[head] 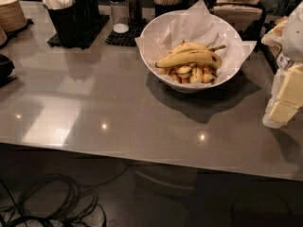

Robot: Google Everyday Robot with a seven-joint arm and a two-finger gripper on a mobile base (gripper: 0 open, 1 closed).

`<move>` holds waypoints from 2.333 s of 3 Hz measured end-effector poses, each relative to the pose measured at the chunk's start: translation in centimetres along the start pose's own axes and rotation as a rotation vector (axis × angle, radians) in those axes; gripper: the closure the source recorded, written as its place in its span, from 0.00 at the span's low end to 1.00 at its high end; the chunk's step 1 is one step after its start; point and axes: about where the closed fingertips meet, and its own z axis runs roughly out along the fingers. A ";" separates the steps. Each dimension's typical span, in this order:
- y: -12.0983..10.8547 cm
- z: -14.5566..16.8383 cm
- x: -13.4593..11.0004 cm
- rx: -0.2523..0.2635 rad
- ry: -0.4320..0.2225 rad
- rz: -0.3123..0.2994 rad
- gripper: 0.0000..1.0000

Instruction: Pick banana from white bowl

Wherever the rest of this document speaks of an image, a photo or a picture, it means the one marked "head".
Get yellow banana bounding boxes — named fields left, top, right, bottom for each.
left=155, top=50, right=223, bottom=68
left=169, top=42, right=225, bottom=55

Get black cutlery holder front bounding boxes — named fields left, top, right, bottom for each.
left=45, top=5, right=77, bottom=47

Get pepper shaker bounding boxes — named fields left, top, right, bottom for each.
left=127, top=0, right=143, bottom=25

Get salt shaker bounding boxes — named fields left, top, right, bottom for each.
left=109, top=0, right=129, bottom=34

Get dark object left edge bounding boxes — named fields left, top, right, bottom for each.
left=0, top=54, right=15, bottom=79

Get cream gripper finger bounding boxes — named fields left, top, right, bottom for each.
left=262, top=69, right=289, bottom=129
left=268, top=64, right=303, bottom=125

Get white bowl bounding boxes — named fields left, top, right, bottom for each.
left=136, top=11, right=243, bottom=93

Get black cables on floor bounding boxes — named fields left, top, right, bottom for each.
left=0, top=173, right=108, bottom=227

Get white paper liner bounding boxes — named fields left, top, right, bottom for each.
left=135, top=0, right=257, bottom=92

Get black cutlery holder rear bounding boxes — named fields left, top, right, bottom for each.
left=74, top=0, right=99, bottom=31

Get black mat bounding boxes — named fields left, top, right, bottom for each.
left=105, top=19, right=147, bottom=47
left=47, top=14, right=110, bottom=49

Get black cutlery holder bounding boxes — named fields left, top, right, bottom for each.
left=74, top=0, right=99, bottom=31
left=45, top=5, right=77, bottom=47

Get black mat centre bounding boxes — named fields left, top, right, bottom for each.
left=105, top=19, right=147, bottom=47

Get stack of brown bowls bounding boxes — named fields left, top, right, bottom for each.
left=0, top=0, right=27, bottom=33

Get black mat left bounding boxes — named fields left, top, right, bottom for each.
left=47, top=14, right=110, bottom=49

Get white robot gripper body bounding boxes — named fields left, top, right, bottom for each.
left=276, top=2, right=303, bottom=70

